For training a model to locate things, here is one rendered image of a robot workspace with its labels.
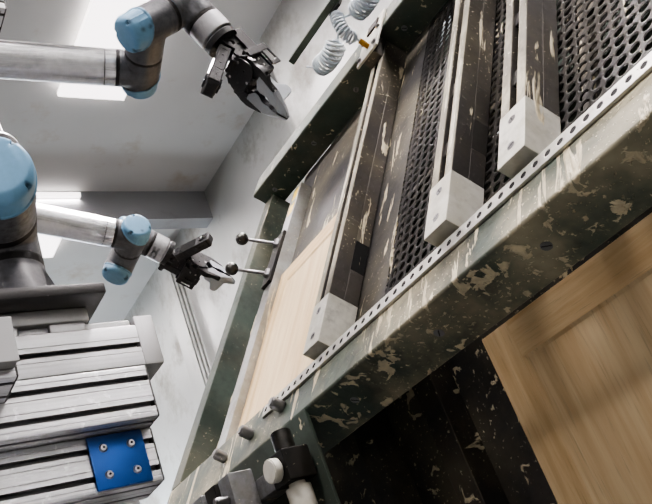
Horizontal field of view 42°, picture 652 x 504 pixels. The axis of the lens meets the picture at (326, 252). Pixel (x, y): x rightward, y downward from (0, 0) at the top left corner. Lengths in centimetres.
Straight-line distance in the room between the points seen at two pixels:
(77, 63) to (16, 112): 635
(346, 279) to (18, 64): 77
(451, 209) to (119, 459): 65
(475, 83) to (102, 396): 90
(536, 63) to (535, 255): 37
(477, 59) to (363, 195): 41
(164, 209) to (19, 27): 295
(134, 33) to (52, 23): 570
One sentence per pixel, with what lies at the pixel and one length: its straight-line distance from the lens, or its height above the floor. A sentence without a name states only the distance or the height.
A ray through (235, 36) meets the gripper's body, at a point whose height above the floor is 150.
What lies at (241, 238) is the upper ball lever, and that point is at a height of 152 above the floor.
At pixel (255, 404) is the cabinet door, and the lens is 204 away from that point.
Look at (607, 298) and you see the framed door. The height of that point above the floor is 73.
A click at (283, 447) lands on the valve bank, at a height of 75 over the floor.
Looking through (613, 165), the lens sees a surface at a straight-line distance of 114.
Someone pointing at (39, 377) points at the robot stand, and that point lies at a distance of 137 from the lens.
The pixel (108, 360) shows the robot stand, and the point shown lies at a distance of 141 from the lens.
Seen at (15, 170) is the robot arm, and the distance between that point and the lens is 140.
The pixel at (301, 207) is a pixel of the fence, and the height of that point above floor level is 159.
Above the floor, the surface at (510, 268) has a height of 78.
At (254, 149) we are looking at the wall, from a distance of 884.
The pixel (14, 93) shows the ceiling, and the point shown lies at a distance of 791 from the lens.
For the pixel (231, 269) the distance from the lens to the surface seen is 239.
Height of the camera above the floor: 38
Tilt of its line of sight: 25 degrees up
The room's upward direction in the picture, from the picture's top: 22 degrees counter-clockwise
